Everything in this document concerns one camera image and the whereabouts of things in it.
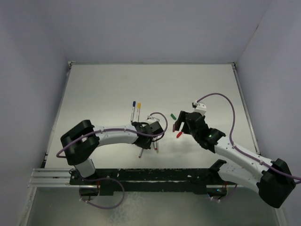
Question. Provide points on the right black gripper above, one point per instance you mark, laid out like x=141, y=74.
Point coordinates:
x=181, y=119

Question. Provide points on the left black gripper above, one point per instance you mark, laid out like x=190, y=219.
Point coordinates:
x=147, y=147

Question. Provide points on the yellow whiteboard marker pen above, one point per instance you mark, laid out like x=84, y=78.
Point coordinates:
x=138, y=115

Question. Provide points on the blue whiteboard marker pen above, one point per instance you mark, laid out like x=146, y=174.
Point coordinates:
x=132, y=114

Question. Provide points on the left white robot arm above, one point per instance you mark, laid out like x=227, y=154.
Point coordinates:
x=80, y=142

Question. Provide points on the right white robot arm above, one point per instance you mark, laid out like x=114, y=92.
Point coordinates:
x=271, y=180

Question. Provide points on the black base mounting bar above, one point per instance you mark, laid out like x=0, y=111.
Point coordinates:
x=109, y=181

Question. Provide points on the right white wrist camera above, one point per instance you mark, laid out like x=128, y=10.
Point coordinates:
x=199, y=107

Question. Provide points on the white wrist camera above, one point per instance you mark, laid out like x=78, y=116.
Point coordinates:
x=199, y=107
x=151, y=119

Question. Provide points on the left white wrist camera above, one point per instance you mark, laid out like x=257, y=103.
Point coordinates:
x=151, y=119

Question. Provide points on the aluminium frame rail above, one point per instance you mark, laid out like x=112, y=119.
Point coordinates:
x=234, y=68

